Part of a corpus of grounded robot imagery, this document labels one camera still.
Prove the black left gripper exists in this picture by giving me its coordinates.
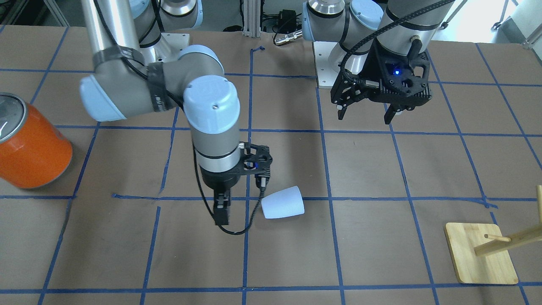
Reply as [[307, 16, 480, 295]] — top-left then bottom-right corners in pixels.
[[335, 41, 432, 125]]

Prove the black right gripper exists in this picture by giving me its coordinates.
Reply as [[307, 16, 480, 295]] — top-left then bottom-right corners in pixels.
[[200, 167, 241, 226]]

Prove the light blue plastic cup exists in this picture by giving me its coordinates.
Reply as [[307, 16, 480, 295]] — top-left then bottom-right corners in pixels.
[[261, 186, 305, 219]]

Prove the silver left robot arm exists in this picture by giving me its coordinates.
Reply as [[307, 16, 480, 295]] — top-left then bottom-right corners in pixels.
[[301, 0, 453, 124]]

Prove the wooden mug stand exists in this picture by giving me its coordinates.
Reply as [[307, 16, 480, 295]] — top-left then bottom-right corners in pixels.
[[441, 185, 541, 285]]

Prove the orange can with silver lid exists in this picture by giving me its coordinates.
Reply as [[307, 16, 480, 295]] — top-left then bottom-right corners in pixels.
[[0, 92, 73, 189]]

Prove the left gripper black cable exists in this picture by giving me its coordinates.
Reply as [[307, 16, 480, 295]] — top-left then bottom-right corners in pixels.
[[337, 0, 458, 92]]

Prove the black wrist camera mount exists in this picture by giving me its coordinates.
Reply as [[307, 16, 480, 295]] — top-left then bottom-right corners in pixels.
[[238, 141, 273, 189]]

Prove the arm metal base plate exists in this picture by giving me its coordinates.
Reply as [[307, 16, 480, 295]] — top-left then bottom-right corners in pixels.
[[139, 33, 191, 64], [313, 41, 345, 89]]

